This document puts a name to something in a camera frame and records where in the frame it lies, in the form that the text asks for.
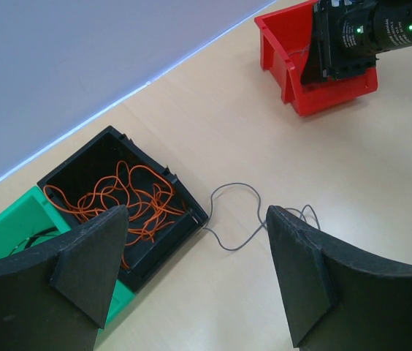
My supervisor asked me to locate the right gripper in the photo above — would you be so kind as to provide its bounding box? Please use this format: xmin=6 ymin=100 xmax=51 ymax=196
xmin=300 ymin=1 xmax=377 ymax=86

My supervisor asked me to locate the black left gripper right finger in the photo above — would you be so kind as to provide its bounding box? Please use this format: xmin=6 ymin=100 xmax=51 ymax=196
xmin=267 ymin=205 xmax=412 ymax=350

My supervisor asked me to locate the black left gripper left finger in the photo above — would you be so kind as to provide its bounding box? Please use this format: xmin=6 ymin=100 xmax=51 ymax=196
xmin=0 ymin=205 xmax=129 ymax=350

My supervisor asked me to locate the black ribbon cable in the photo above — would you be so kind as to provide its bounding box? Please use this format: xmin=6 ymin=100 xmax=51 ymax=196
xmin=8 ymin=226 xmax=61 ymax=257

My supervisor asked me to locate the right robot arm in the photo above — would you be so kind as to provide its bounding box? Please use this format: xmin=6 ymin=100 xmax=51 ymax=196
xmin=300 ymin=0 xmax=412 ymax=86

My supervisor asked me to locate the red plastic bin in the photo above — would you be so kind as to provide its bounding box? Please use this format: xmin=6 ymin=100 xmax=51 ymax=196
xmin=254 ymin=1 xmax=378 ymax=116

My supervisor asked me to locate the green plastic bin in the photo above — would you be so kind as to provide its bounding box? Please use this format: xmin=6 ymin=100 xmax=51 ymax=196
xmin=0 ymin=187 xmax=135 ymax=328

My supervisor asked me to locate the black plastic bin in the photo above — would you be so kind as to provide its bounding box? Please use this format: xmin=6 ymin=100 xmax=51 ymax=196
xmin=37 ymin=127 xmax=208 ymax=293

